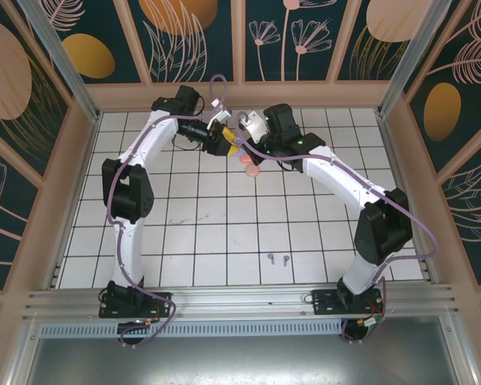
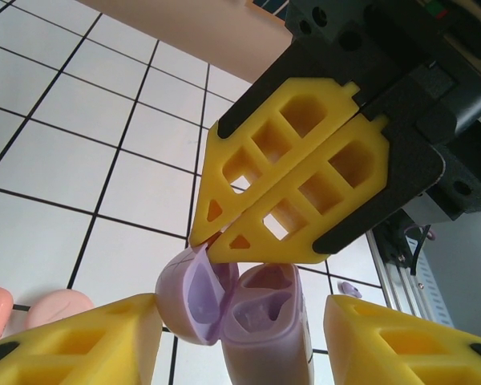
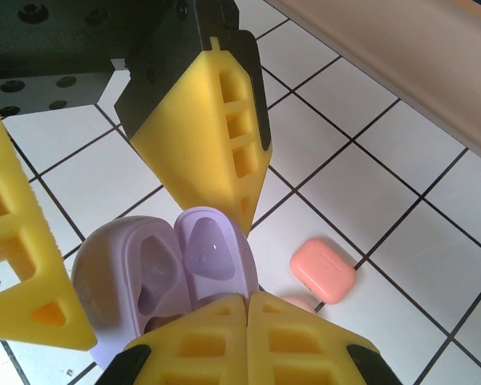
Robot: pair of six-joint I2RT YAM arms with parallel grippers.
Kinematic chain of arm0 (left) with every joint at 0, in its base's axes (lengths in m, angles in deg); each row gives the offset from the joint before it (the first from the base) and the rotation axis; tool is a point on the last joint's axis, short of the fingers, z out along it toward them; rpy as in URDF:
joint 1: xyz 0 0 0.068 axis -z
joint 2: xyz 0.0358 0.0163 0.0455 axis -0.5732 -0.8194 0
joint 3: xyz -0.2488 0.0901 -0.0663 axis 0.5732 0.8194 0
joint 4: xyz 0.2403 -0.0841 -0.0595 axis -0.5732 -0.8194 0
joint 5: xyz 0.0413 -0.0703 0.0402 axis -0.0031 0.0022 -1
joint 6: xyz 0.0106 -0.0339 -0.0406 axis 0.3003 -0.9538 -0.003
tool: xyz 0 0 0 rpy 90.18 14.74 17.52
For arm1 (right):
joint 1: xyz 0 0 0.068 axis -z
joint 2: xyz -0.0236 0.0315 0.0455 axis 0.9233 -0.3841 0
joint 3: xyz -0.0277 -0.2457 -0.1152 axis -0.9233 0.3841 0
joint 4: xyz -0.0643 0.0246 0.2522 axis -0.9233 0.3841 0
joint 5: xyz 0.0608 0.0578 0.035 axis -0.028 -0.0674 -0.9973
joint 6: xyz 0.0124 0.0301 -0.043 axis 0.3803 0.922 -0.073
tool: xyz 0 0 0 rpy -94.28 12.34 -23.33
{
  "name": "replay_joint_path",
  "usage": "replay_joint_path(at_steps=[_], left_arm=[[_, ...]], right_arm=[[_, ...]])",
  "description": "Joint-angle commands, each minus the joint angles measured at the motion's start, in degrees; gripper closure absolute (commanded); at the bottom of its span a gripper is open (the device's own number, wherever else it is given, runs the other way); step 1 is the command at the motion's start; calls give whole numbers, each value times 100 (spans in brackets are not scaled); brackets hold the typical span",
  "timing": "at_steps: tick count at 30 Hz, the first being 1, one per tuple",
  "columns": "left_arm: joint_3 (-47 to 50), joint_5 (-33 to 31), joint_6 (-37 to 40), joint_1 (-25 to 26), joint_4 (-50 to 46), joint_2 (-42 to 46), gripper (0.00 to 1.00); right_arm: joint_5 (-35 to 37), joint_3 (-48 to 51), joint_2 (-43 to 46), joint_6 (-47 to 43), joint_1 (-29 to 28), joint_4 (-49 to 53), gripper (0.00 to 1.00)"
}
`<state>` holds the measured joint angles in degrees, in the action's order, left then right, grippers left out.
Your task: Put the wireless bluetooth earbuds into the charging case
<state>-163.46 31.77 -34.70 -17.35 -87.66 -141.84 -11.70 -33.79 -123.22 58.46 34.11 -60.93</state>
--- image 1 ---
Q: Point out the pink round charging case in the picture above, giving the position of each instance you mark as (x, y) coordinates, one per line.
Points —
(251, 171)

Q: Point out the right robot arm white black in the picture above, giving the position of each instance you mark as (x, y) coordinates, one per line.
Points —
(336, 172)

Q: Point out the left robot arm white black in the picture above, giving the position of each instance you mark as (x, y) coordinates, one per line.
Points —
(128, 248)

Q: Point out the purple earbud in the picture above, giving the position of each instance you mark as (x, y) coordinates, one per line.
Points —
(270, 257)
(285, 260)

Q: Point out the yellow power connector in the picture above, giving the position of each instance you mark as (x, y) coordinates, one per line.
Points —
(147, 322)

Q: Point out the grey metal sheet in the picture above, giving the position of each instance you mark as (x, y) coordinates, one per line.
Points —
(240, 361)

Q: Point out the aluminium corner post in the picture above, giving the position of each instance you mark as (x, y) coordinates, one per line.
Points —
(73, 76)
(404, 60)

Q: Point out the aluminium mounting rail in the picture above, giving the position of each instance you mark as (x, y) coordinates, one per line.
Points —
(240, 301)

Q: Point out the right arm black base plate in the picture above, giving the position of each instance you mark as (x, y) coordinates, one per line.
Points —
(324, 301)

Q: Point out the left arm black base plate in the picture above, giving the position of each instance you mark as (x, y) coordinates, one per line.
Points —
(160, 298)

